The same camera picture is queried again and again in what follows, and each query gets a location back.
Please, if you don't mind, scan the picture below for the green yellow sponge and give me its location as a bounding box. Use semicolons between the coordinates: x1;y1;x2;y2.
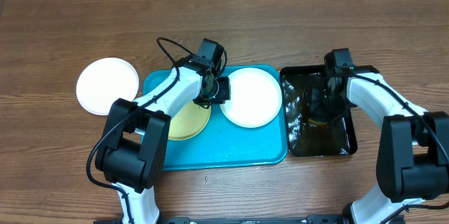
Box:
307;119;328;126

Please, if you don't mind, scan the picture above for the yellow plate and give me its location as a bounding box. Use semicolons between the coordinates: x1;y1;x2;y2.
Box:
168;101;211;140

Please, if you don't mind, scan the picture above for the white plate blue rim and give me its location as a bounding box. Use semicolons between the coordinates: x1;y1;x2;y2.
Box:
220;67;282;129

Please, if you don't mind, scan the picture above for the white pink plate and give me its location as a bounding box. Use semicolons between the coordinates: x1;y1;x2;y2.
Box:
76;58;140;116

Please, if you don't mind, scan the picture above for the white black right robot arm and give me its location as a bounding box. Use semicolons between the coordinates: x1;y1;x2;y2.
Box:
302;65;448;223

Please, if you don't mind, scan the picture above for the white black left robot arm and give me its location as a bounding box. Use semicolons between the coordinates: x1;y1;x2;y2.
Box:
86;62;230;223

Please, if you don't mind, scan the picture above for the teal plastic tray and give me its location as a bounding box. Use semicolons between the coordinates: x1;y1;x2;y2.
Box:
142;64;289;171

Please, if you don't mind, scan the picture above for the black water basin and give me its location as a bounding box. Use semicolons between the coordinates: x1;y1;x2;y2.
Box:
279;65;358;157

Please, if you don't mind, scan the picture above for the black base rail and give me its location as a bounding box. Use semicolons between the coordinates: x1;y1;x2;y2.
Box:
93;213;406;224

